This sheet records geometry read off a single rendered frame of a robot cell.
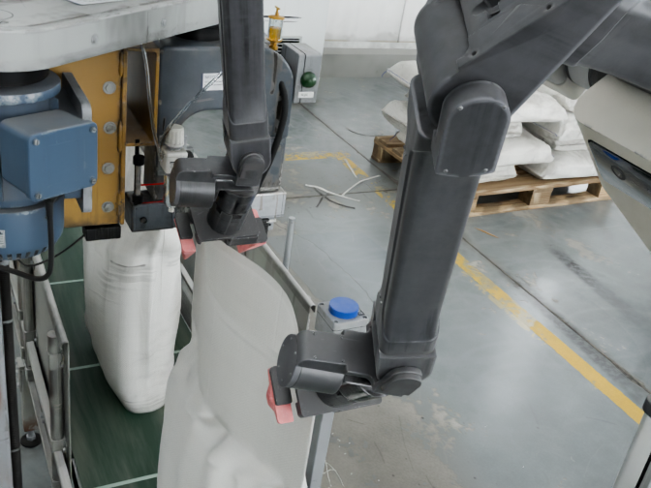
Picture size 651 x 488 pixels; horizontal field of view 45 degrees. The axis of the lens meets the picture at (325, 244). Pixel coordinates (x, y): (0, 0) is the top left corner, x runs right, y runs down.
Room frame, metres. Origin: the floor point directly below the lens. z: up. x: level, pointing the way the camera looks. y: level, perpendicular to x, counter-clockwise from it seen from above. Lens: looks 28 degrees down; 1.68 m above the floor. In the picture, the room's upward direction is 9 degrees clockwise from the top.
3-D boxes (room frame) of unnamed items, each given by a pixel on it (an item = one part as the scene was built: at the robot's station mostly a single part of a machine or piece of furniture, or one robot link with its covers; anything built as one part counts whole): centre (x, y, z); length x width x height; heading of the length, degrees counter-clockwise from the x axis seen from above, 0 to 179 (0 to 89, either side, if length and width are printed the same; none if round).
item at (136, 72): (1.29, 0.38, 1.26); 0.22 x 0.05 x 0.16; 30
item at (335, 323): (1.32, -0.06, 0.81); 0.08 x 0.08 x 0.06; 30
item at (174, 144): (1.20, 0.27, 1.14); 0.05 x 0.04 x 0.16; 120
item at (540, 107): (3.99, -0.78, 0.56); 0.66 x 0.42 x 0.15; 120
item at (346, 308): (1.32, -0.06, 0.84); 0.06 x 0.06 x 0.02
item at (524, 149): (4.00, -0.77, 0.32); 0.66 x 0.43 x 0.15; 122
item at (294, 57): (1.38, 0.10, 1.29); 0.08 x 0.05 x 0.09; 30
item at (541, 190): (4.33, -0.91, 0.07); 1.20 x 0.82 x 0.14; 122
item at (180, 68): (1.41, 0.28, 1.21); 0.30 x 0.25 x 0.30; 30
